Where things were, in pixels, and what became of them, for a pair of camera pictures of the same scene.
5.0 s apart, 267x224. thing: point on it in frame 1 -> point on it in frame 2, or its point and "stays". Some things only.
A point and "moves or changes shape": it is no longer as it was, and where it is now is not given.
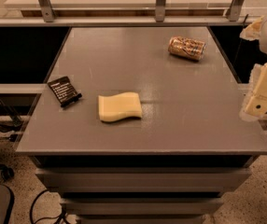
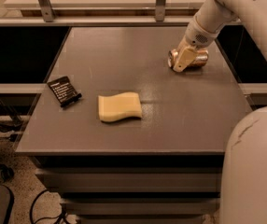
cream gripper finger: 266,88 -> 195,36
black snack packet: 64,91 stays
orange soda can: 189,49 moves or changes shape
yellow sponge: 119,106 stays
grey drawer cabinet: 143,189 stays
